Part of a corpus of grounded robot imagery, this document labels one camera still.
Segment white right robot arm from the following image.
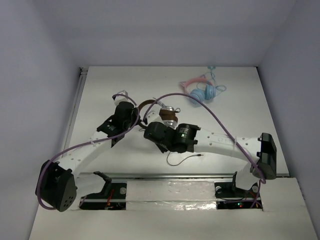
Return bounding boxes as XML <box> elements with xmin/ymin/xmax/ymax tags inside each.
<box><xmin>143</xmin><ymin>122</ymin><xmax>277</xmax><ymax>200</ymax></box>

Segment pink blue cat-ear headphones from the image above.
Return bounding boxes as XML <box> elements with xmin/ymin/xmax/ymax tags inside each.
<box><xmin>179</xmin><ymin>77</ymin><xmax>217</xmax><ymax>105</ymax></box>

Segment aluminium front rail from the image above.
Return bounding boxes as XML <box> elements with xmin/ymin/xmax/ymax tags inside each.
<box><xmin>77</xmin><ymin>171</ymin><xmax>293</xmax><ymax>179</ymax></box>

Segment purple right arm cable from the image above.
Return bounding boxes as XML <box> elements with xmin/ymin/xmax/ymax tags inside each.
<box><xmin>143</xmin><ymin>92</ymin><xmax>267</xmax><ymax>208</ymax></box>

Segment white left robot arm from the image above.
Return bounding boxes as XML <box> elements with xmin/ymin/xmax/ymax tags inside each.
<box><xmin>35</xmin><ymin>101</ymin><xmax>140</xmax><ymax>212</ymax></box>

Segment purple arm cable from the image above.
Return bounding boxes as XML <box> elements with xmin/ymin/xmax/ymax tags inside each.
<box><xmin>35</xmin><ymin>92</ymin><xmax>140</xmax><ymax>211</ymax></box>
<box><xmin>143</xmin><ymin>92</ymin><xmax>267</xmax><ymax>208</ymax></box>

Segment aluminium left side rail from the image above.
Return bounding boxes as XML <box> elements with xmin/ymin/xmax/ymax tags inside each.
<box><xmin>59</xmin><ymin>66</ymin><xmax>89</xmax><ymax>152</ymax></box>

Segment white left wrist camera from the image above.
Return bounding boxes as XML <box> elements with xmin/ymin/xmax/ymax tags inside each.
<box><xmin>112</xmin><ymin>90</ymin><xmax>130</xmax><ymax>106</ymax></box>

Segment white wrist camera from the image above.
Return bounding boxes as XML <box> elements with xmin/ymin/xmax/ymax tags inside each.
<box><xmin>146</xmin><ymin>110</ymin><xmax>162</xmax><ymax>125</ymax></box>
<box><xmin>112</xmin><ymin>90</ymin><xmax>130</xmax><ymax>106</ymax></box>

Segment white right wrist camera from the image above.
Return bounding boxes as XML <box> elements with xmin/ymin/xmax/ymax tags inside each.
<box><xmin>146</xmin><ymin>110</ymin><xmax>162</xmax><ymax>125</ymax></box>

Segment brown silver headphones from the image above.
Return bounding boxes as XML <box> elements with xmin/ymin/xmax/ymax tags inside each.
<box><xmin>137</xmin><ymin>98</ymin><xmax>181</xmax><ymax>129</ymax></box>

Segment light blue headphone cable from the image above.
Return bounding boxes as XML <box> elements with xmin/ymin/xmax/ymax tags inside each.
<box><xmin>197</xmin><ymin>65</ymin><xmax>227</xmax><ymax>98</ymax></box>

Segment aluminium rail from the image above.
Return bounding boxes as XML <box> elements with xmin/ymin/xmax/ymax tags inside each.
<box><xmin>77</xmin><ymin>171</ymin><xmax>293</xmax><ymax>179</ymax></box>
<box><xmin>59</xmin><ymin>66</ymin><xmax>89</xmax><ymax>152</ymax></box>

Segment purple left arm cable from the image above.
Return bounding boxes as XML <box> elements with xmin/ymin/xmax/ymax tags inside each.
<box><xmin>35</xmin><ymin>92</ymin><xmax>140</xmax><ymax>211</ymax></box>

